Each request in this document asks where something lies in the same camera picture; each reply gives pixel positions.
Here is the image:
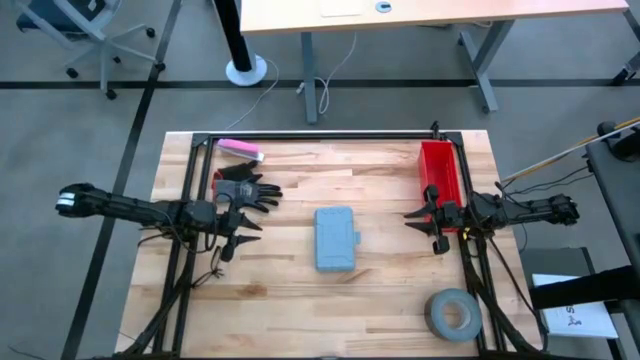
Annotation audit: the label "grey pillar with round base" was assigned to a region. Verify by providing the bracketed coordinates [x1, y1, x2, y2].
[210, 0, 269, 88]

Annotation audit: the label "grey office chair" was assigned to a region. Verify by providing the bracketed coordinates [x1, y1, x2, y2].
[13, 0, 167, 101]

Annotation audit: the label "black power cable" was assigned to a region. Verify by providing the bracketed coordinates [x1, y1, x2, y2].
[487, 234, 549, 351]

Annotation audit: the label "pink box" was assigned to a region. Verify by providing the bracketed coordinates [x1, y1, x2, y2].
[216, 138, 265, 162]

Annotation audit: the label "black equipment cart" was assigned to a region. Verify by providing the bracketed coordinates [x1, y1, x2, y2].
[518, 139, 640, 360]

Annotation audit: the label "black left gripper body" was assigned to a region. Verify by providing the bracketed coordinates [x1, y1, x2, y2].
[213, 208, 247, 242]

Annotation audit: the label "grey work glove black fingers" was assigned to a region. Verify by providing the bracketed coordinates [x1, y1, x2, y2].
[213, 178, 284, 215]

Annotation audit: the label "black cable tie loop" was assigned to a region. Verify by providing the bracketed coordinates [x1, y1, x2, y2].
[189, 244, 225, 290]

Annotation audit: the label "grey duct tape roll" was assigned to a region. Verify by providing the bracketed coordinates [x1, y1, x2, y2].
[423, 287, 484, 343]

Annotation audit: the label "thick white floor cable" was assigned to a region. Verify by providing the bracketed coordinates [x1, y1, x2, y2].
[294, 32, 359, 116]

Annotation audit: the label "white paper sheet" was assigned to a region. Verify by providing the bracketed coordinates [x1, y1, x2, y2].
[530, 272, 620, 340]

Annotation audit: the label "grey desk leg black foot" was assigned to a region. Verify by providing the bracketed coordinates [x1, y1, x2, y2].
[610, 0, 640, 87]

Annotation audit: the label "red plastic bin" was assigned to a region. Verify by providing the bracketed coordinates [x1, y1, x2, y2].
[416, 140, 466, 234]

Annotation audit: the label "thin white floor cable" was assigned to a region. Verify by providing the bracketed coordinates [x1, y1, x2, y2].
[223, 57, 281, 131]

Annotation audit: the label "black round knob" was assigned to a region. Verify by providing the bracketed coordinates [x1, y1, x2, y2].
[595, 119, 640, 162]

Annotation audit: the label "white flat device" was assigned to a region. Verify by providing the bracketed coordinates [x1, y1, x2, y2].
[319, 0, 366, 19]

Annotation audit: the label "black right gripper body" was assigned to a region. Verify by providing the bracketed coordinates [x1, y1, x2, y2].
[422, 183, 469, 242]

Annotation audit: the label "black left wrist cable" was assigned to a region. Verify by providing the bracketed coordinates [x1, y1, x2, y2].
[164, 219, 221, 255]

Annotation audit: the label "wooden desk top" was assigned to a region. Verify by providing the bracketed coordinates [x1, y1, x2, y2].
[239, 0, 630, 36]

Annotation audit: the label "grey plastic tool case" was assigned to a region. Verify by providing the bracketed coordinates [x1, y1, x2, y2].
[313, 205, 363, 274]

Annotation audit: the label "yellow white pole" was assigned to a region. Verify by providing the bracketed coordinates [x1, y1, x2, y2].
[501, 115, 640, 184]

